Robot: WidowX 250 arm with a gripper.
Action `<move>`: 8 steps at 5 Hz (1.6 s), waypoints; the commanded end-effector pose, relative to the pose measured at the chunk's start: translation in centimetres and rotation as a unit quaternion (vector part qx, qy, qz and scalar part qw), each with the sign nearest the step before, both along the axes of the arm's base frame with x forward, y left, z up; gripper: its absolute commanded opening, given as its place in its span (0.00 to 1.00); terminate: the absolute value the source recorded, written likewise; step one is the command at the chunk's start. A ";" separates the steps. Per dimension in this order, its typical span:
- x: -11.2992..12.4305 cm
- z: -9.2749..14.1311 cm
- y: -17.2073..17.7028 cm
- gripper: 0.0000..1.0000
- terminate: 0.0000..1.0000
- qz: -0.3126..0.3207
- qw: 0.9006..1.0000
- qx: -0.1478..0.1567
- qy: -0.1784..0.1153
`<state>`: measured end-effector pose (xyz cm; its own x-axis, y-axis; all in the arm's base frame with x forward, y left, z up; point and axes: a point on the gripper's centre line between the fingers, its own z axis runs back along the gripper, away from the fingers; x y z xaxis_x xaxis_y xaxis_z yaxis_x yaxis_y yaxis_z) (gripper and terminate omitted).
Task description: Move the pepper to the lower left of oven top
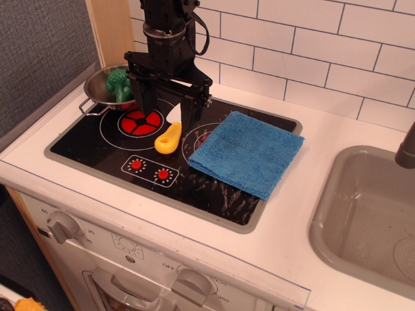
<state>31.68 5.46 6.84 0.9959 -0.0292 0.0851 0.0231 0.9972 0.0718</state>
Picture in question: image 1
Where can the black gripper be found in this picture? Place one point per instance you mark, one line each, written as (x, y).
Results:
(169, 57)

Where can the green toy broccoli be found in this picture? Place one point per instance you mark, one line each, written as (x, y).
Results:
(118, 84)

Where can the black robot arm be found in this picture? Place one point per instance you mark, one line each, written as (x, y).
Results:
(171, 17)

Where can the small steel pan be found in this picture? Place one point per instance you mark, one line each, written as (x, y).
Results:
(94, 88)

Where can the black toy stovetop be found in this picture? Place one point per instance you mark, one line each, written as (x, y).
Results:
(104, 146)

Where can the left red stove knob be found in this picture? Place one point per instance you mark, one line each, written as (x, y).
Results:
(136, 165)

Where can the red stove knob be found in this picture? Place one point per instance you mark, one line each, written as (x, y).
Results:
(136, 165)
(163, 174)

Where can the right red stove knob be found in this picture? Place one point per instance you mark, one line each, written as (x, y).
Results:
(163, 174)

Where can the blue folded cloth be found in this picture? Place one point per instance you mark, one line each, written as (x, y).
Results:
(247, 154)

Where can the light wooden side panel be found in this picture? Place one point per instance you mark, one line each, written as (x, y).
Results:
(112, 30)

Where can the left grey oven knob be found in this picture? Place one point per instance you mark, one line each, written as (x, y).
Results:
(62, 226)

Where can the grey oven knob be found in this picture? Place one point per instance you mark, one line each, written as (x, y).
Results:
(62, 226)
(192, 286)

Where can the right grey oven knob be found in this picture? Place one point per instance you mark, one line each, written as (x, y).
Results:
(192, 286)

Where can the grey sink basin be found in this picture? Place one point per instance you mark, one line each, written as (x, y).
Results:
(363, 225)

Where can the grey faucet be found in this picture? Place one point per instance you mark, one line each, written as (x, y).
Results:
(405, 154)

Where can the orange plush object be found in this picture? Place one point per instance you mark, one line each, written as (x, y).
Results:
(28, 304)

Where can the yellow handled toy knife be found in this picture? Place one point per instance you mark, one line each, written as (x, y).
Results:
(168, 142)

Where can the grey oven door handle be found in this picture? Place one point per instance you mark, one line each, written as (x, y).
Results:
(111, 293)

